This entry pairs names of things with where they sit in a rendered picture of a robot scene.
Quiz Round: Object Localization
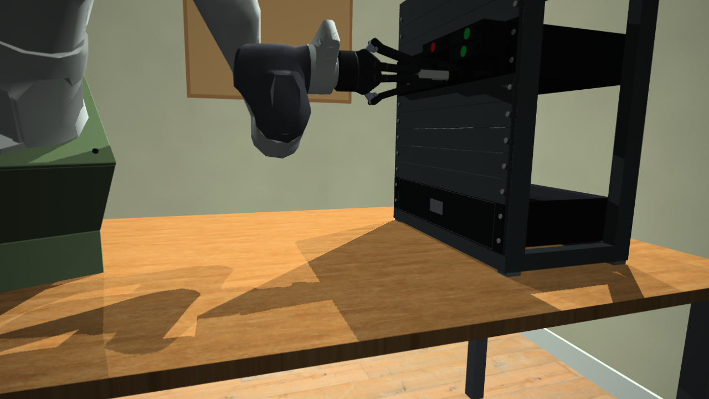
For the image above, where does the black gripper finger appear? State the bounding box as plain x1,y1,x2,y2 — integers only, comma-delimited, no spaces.
364,74,449,105
365,38,449,75

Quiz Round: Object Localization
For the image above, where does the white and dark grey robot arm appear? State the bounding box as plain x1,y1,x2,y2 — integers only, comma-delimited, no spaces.
0,0,340,158

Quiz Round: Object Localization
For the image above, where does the black equipment rack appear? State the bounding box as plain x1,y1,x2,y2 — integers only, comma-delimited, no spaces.
393,0,659,277

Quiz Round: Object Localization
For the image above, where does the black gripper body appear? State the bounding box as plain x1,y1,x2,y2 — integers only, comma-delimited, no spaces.
334,49,382,95

